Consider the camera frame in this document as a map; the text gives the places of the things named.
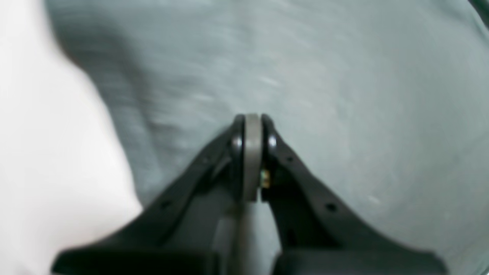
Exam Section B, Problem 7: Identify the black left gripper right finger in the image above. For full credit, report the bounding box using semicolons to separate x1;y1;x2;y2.
261;114;447;275

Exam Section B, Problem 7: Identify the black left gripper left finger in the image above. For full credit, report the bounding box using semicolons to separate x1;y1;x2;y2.
51;115;246;275

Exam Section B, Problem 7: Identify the dark grey t-shirt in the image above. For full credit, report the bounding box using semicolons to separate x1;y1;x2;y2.
44;0;488;275

